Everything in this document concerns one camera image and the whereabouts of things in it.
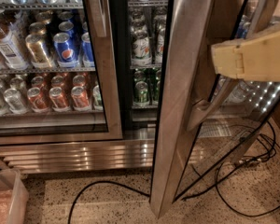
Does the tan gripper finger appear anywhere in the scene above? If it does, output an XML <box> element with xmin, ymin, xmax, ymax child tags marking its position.
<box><xmin>211</xmin><ymin>22</ymin><xmax>280</xmax><ymax>82</ymax></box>

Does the glass fridge door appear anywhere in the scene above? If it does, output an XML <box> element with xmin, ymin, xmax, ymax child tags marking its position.
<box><xmin>149</xmin><ymin>0</ymin><xmax>280</xmax><ymax>217</ymax></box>
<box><xmin>0</xmin><ymin>0</ymin><xmax>122</xmax><ymax>137</ymax></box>

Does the steel fridge base grille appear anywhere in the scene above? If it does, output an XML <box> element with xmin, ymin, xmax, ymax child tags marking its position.
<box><xmin>0</xmin><ymin>132</ymin><xmax>259</xmax><ymax>175</ymax></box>

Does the silver blue can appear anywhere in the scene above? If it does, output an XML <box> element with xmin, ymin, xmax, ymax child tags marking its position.
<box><xmin>235</xmin><ymin>15</ymin><xmax>250</xmax><ymax>38</ymax></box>

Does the diet dew can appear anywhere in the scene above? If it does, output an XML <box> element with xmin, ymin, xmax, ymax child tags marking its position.
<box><xmin>132</xmin><ymin>30</ymin><xmax>151</xmax><ymax>66</ymax></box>
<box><xmin>155</xmin><ymin>28</ymin><xmax>165</xmax><ymax>63</ymax></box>

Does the front diet dew can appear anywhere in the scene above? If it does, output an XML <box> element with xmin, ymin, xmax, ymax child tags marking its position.
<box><xmin>132</xmin><ymin>30</ymin><xmax>151</xmax><ymax>66</ymax></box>

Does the green soda can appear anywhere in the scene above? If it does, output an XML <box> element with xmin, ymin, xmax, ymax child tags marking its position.
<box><xmin>133</xmin><ymin>81</ymin><xmax>149</xmax><ymax>106</ymax></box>

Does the red soda can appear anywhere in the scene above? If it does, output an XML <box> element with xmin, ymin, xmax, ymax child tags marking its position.
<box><xmin>71</xmin><ymin>86</ymin><xmax>91</xmax><ymax>111</ymax></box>

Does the blue pepsi can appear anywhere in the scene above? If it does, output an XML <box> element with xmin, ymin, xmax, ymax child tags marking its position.
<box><xmin>53</xmin><ymin>33</ymin><xmax>78</xmax><ymax>68</ymax></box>

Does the gold soda can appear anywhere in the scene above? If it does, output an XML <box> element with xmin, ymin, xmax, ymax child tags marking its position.
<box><xmin>25</xmin><ymin>35</ymin><xmax>56</xmax><ymax>69</ymax></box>

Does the brown tea bottle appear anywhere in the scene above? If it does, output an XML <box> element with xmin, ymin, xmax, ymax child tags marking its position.
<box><xmin>0</xmin><ymin>22</ymin><xmax>29</xmax><ymax>70</ymax></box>

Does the clear plastic bin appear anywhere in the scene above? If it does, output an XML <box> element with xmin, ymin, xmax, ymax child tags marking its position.
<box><xmin>0</xmin><ymin>169</ymin><xmax>29</xmax><ymax>224</ymax></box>

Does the black floor cable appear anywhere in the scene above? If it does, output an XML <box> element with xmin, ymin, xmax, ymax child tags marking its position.
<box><xmin>66</xmin><ymin>120</ymin><xmax>280</xmax><ymax>224</ymax></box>

